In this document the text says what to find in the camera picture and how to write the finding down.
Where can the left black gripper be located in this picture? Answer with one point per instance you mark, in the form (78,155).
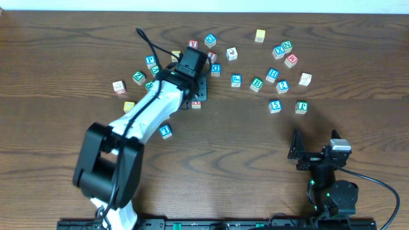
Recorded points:
(202,95)

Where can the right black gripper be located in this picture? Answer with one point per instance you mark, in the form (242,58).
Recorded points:
(298,150)

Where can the red A block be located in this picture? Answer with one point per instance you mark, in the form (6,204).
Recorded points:
(196,105)

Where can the red I block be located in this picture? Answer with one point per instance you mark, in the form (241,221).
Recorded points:
(212,56)

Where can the blue 2 block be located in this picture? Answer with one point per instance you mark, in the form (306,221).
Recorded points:
(282,87)

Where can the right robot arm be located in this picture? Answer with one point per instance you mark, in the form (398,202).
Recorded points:
(333,200)

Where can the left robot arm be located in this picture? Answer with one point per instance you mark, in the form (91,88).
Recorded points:
(109,165)

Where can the green J block right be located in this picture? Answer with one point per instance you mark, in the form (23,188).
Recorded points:
(301,107)

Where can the blue D block lower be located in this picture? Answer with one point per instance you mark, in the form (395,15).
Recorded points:
(215,70)

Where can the blue d block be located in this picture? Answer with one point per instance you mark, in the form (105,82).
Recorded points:
(210,40)
(215,70)

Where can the blue T block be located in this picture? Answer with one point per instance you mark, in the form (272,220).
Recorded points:
(165,131)

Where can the blue P block centre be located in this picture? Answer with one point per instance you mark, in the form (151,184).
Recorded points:
(236,80)

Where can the blue p block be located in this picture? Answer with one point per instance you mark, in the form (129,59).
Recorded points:
(150,61)
(236,80)

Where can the green R block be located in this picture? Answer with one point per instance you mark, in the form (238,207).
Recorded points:
(149,85)

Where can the green V block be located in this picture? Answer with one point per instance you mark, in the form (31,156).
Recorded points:
(155,70)

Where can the yellow O block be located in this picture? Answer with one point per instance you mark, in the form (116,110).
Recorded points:
(175,56)

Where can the blue 5 block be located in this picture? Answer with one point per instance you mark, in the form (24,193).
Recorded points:
(275,106)

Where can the red Y block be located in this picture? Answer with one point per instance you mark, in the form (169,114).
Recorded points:
(193,44)

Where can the white picture block centre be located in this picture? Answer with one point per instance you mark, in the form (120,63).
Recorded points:
(231,54)

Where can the green Z block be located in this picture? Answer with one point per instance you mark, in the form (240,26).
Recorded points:
(139,78)

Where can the blue P block left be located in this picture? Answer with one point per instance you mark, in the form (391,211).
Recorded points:
(150,61)

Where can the blue D block top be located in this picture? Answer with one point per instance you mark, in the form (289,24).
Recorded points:
(210,40)

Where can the white picture block right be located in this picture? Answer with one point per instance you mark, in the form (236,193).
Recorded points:
(305,79)

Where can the green B block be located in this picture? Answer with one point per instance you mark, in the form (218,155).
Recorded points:
(256,84)

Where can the yellow C block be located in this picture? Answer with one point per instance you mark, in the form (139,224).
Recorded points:
(128,106)

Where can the white picture block red edge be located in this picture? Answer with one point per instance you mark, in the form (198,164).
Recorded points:
(119,87)

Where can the blue H block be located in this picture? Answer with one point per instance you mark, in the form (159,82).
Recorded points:
(272,75)

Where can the red M block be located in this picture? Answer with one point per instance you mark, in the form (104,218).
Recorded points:
(291,60)

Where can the yellow block top right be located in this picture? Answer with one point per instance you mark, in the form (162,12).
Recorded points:
(260,35)

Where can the blue X block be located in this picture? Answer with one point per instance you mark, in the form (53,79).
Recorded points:
(278,52)

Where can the green N block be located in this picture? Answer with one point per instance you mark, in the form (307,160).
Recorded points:
(287,45)

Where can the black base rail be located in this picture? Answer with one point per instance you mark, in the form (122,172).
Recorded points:
(276,223)

